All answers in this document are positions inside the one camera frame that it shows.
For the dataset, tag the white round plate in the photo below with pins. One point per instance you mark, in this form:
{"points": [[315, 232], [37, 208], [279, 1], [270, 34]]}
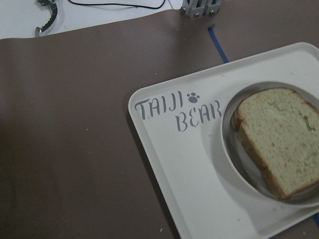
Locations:
{"points": [[241, 162]]}

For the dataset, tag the bread slice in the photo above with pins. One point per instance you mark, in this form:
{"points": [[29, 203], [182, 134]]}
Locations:
{"points": [[279, 131]]}

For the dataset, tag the white bear tray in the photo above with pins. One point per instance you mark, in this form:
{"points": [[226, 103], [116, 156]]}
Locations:
{"points": [[180, 122]]}

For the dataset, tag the grey frame bracket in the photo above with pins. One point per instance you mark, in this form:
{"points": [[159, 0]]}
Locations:
{"points": [[197, 8]]}

